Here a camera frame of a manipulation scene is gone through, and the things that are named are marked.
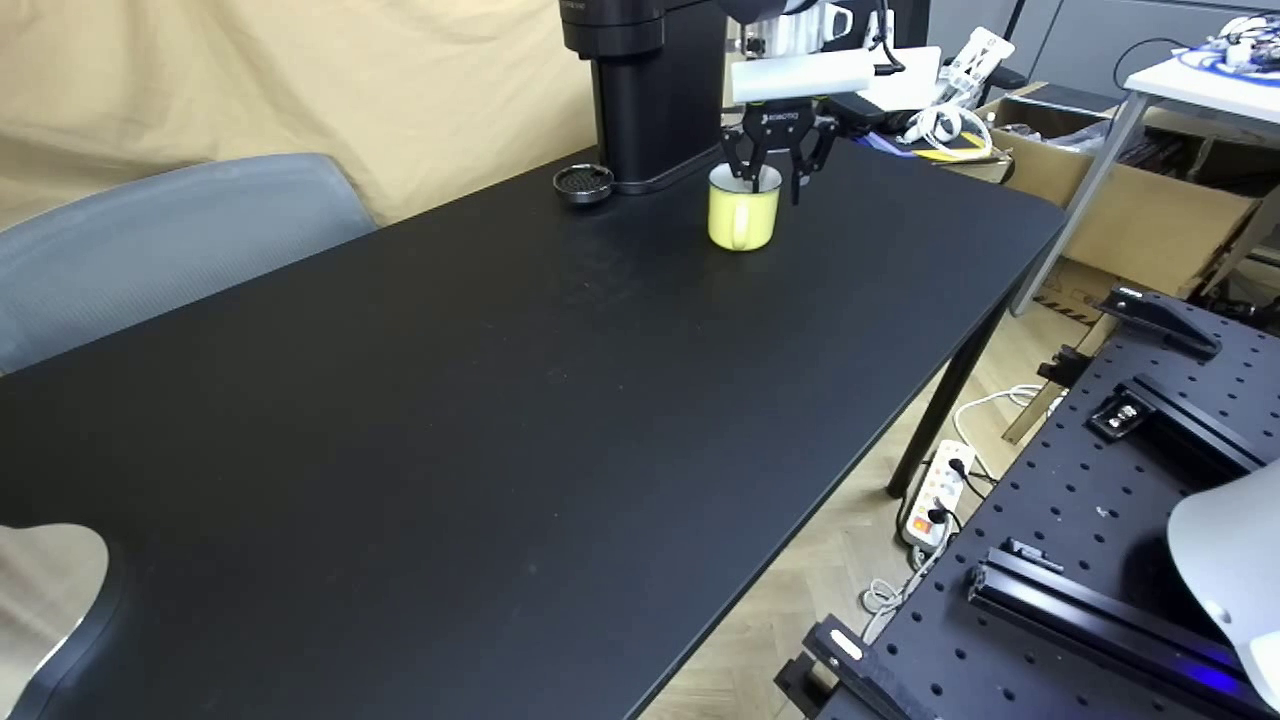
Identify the grey office chair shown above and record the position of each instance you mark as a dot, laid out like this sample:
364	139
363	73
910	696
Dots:
170	240

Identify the black coffee machine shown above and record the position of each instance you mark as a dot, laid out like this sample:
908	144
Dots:
655	100

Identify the beige cloth backdrop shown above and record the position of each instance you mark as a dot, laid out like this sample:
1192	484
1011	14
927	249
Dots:
300	80

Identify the black aluminium rail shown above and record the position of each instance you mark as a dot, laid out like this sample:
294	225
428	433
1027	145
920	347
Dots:
1175	430
1090	610

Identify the yellow cup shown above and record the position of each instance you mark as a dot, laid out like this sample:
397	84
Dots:
742	215

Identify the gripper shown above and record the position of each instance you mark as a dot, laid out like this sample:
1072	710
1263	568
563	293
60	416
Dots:
785	120

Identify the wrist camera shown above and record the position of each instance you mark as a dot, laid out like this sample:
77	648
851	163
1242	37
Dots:
800	77

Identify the round black drip tray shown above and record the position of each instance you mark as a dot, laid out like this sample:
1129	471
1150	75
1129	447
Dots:
583	183

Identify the white table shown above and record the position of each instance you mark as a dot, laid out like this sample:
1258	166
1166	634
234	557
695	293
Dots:
1210	85

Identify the black clamp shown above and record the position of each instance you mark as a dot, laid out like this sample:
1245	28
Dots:
850	665
1165	320

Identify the white power strip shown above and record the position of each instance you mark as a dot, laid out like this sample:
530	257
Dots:
938	495

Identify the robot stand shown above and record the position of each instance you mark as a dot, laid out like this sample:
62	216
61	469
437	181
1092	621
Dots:
1060	500

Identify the cardboard box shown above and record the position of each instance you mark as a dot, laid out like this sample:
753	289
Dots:
1150	215

